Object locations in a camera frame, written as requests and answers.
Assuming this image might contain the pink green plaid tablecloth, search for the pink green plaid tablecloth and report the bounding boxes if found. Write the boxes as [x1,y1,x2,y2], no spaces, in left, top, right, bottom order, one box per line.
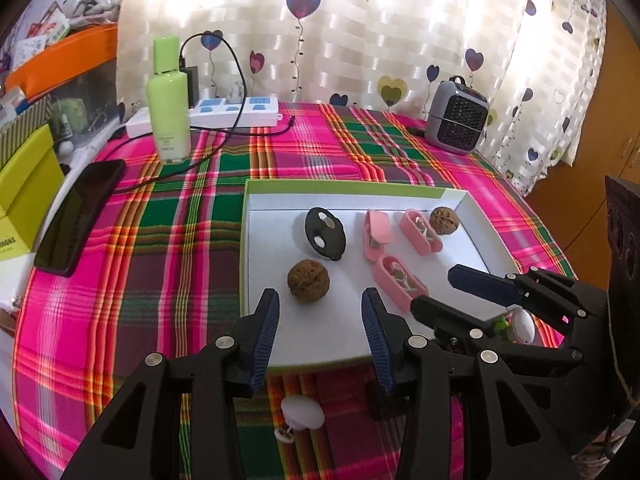
[10,101,581,480]

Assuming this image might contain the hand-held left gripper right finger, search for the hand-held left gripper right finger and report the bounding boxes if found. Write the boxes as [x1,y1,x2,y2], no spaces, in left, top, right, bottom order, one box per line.
[361,287,553,480]

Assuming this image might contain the orange tray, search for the orange tray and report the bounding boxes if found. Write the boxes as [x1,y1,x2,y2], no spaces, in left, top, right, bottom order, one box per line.
[5,25,118,96]

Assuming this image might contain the heart print curtain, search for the heart print curtain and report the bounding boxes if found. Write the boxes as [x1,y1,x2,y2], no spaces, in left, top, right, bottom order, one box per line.
[116,0,608,196]

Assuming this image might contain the black charger cable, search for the black charger cable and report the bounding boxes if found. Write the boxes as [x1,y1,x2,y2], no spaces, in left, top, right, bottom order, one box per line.
[112,32,297,195]

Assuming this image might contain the white power strip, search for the white power strip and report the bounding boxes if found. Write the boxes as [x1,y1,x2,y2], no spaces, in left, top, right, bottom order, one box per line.
[126,96,281,138]

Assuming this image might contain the black charger adapter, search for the black charger adapter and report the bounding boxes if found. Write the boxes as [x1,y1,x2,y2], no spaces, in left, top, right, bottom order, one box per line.
[180,66,201,109]

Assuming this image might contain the white cable bundle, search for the white cable bundle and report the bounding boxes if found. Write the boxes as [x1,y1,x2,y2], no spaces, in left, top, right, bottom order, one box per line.
[70,0,132,26]

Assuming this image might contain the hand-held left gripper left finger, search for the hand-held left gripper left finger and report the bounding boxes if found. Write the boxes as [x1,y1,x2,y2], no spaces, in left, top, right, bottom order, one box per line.
[62,287,281,480]

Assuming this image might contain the lime green box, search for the lime green box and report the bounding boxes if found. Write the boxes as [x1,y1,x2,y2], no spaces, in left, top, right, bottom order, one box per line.
[0,125,66,261]

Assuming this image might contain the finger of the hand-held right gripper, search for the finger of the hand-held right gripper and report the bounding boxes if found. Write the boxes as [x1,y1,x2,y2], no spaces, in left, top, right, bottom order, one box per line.
[410,295,583,376]
[447,264,608,333]

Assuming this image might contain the green white cardboard box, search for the green white cardboard box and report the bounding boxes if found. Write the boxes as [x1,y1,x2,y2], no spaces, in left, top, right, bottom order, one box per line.
[239,179,523,373]

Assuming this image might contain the black oval disc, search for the black oval disc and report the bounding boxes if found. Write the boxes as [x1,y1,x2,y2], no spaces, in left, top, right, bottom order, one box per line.
[304,207,347,261]

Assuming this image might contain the dark printed cloth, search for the dark printed cloth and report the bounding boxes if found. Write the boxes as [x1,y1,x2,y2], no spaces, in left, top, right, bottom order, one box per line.
[604,175,640,411]

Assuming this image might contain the black smartphone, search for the black smartphone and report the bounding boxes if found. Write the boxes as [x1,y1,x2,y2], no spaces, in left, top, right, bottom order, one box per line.
[34,159,127,277]

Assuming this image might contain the chevron patterned box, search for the chevron patterned box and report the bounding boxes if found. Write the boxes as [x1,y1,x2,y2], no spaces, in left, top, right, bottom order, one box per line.
[0,95,53,153]

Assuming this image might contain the pink plastic clip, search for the pink plastic clip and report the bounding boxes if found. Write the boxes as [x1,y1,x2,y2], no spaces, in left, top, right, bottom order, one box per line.
[374,255,430,313]
[363,210,393,261]
[399,209,443,256]

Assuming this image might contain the grey small heater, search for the grey small heater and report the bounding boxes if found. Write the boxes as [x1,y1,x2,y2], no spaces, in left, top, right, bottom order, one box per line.
[424,76,488,153]

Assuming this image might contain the green lotion bottle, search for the green lotion bottle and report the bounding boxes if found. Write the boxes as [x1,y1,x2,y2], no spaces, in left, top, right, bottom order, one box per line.
[146,36,192,163]

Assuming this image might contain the white mushroom knob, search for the white mushroom knob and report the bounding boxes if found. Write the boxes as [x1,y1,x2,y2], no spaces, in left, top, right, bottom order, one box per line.
[274,395,325,443]

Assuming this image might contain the wooden cabinet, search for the wooden cabinet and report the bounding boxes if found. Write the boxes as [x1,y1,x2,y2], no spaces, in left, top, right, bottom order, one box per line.
[530,5,640,281]

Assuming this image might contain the brown walnut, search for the brown walnut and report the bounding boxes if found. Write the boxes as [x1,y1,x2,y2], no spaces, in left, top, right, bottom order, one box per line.
[430,206,460,235]
[286,259,331,303]

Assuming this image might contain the green white round stand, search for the green white round stand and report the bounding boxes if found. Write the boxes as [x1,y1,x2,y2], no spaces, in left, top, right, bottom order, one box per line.
[492,309,537,346]

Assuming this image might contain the black heater cable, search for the black heater cable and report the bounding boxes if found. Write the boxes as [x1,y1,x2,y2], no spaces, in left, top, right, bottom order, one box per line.
[407,112,487,137]

